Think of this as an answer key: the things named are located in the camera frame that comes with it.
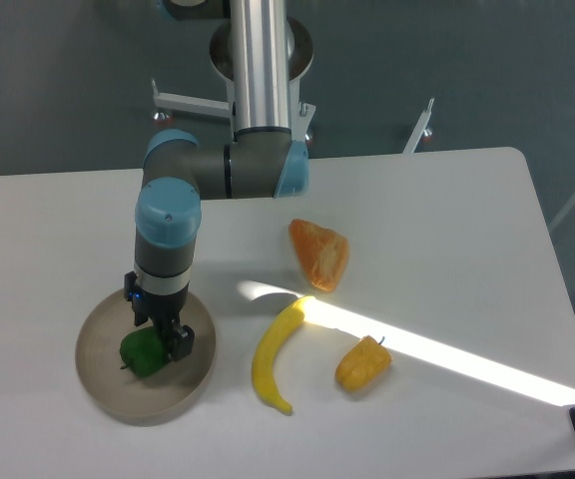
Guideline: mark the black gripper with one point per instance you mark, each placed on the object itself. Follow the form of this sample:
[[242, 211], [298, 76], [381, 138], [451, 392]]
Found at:
[[163, 311]]

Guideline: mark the small yellow bell pepper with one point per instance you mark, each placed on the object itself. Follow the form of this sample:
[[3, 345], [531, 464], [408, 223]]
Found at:
[[362, 364]]

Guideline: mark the beige round plate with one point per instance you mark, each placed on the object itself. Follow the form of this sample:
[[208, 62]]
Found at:
[[126, 370]]

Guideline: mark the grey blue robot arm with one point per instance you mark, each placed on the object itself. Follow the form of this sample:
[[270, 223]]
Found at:
[[263, 160]]

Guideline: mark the green bell pepper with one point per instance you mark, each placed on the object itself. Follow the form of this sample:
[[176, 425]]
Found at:
[[143, 352]]

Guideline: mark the yellow chili pepper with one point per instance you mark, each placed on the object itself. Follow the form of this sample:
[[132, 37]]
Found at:
[[286, 323]]

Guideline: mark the orange pepper slice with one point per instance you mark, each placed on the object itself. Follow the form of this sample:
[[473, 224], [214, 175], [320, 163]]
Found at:
[[322, 253]]

